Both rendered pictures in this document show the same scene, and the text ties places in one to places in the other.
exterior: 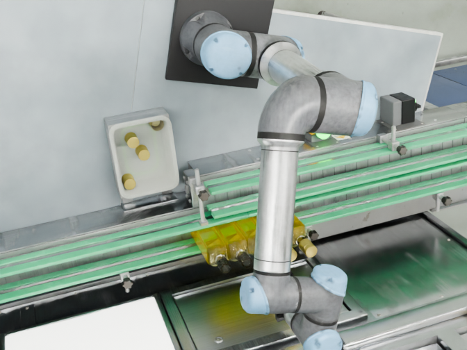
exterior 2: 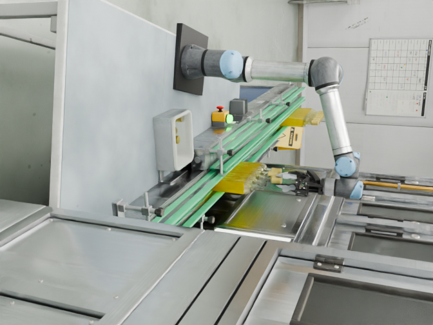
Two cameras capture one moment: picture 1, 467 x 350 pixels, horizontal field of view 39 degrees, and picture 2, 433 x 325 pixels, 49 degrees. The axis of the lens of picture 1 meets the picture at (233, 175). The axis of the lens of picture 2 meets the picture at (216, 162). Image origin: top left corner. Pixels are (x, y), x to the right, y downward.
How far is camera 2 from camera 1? 1.70 m
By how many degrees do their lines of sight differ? 48
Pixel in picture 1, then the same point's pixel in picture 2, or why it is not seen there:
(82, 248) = (182, 204)
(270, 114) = (329, 73)
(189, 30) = (192, 54)
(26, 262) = (163, 220)
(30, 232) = not seen: hidden behind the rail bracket
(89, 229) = (171, 194)
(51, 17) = (134, 42)
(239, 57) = (240, 64)
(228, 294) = (248, 212)
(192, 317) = (253, 225)
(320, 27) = not seen: hidden behind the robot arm
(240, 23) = not seen: hidden behind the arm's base
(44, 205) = (130, 188)
